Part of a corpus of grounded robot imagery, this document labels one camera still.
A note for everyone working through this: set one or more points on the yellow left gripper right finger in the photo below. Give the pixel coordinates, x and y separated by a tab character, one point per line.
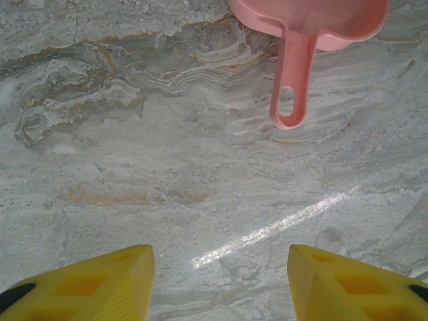
351	287

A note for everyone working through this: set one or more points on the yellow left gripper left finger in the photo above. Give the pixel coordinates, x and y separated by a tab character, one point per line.
83	287

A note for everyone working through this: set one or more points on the pink plastic dustpan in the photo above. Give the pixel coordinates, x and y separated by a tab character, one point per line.
301	40

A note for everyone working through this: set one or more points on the aluminium front rail platform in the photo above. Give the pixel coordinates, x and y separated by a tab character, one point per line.
422	277

